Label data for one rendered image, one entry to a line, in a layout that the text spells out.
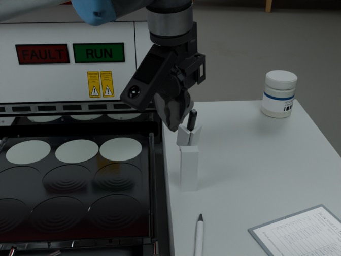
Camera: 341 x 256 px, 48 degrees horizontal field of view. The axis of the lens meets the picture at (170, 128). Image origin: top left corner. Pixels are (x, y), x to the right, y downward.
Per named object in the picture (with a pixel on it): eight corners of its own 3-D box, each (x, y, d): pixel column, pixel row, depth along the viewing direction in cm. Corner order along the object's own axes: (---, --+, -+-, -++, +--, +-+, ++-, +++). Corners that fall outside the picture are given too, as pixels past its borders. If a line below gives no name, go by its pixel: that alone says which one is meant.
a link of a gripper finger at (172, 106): (199, 124, 79) (198, 86, 73) (181, 139, 75) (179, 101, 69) (186, 119, 80) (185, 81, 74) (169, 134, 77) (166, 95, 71)
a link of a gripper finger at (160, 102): (186, 119, 80) (185, 81, 74) (169, 134, 77) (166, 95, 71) (175, 114, 82) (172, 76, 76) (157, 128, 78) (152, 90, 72)
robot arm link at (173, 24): (172, 17, 58) (133, 6, 62) (174, 45, 61) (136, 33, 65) (201, 0, 62) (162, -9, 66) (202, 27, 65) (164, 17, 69)
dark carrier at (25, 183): (9, 139, 96) (8, 137, 96) (147, 135, 98) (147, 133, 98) (-50, 246, 67) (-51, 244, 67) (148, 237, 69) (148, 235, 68)
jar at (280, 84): (258, 105, 97) (262, 69, 92) (285, 104, 97) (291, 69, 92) (265, 119, 91) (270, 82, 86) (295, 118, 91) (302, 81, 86)
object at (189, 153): (175, 172, 73) (176, 110, 66) (196, 171, 73) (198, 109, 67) (178, 193, 68) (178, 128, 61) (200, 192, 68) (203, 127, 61)
